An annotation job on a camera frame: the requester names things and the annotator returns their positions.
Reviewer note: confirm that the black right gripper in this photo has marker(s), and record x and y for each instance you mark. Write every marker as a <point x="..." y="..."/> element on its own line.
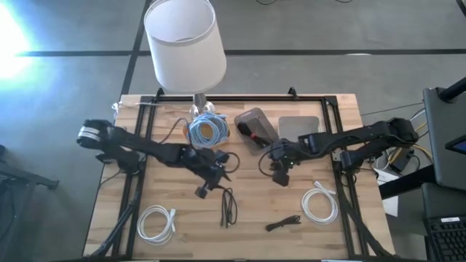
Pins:
<point x="285" y="154"/>

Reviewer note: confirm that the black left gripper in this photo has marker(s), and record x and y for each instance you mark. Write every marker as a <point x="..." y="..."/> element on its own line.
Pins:
<point x="204" y="165"/>

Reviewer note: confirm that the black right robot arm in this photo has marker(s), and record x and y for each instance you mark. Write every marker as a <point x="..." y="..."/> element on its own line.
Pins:
<point x="364" y="136"/>

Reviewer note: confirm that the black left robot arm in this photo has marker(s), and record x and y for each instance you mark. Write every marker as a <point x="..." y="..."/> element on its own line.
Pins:
<point x="138" y="143"/>

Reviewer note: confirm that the grey flat pad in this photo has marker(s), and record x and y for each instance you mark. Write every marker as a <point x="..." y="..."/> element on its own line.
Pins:
<point x="298" y="125"/>

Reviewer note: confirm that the transparent grey plastic bin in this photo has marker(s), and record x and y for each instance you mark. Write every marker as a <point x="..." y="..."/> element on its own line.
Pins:
<point x="255" y="117"/>

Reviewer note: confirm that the white paper sheet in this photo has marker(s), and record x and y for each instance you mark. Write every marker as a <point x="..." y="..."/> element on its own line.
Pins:
<point x="389" y="207"/>

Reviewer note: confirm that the white lamp shade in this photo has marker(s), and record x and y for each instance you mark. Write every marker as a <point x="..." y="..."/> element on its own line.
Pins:
<point x="185" y="47"/>

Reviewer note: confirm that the grey monitor back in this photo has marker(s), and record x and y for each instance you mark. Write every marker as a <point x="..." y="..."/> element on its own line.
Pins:
<point x="444" y="127"/>

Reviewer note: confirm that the black keyboard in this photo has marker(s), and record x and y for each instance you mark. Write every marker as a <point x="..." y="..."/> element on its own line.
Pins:
<point x="448" y="240"/>

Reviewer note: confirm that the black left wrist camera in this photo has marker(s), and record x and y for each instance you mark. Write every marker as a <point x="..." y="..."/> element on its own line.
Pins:
<point x="222" y="156"/>

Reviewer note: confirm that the black aluminium table frame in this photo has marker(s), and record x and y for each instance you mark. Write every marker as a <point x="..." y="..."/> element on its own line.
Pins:
<point x="255" y="98"/>

